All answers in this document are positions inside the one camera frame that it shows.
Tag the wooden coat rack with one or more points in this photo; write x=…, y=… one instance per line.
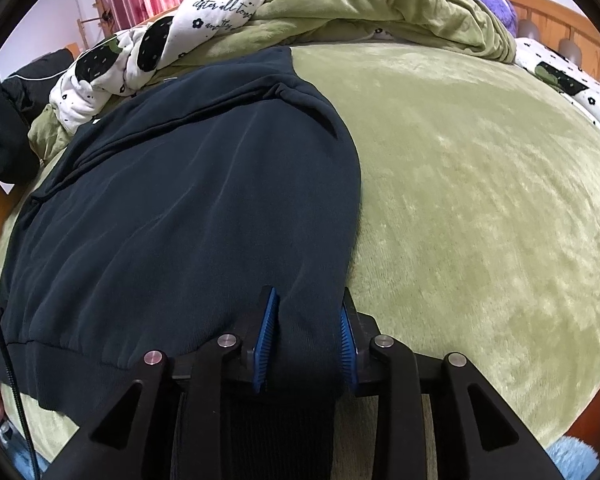
x=97, y=20

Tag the dark navy sweatshirt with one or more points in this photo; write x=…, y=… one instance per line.
x=180, y=210

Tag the white strawberry print quilt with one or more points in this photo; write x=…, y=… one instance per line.
x=215, y=10

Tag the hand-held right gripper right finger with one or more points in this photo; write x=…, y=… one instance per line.
x=347, y=347

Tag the purple plush toy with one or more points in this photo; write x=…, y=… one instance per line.
x=492, y=2

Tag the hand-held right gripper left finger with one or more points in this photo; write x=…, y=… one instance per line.
x=265, y=340

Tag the black jacket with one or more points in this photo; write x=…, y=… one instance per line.
x=10, y=125

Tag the green plush bed sheet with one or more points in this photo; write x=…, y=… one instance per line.
x=480, y=210

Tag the light blue fluffy cloth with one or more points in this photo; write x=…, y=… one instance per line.
x=575, y=457

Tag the white flower print pillow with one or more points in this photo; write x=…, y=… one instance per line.
x=570, y=80

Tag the green plush quilt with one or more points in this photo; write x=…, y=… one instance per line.
x=380, y=5

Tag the person's blue jeans leg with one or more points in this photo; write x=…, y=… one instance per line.
x=22, y=455

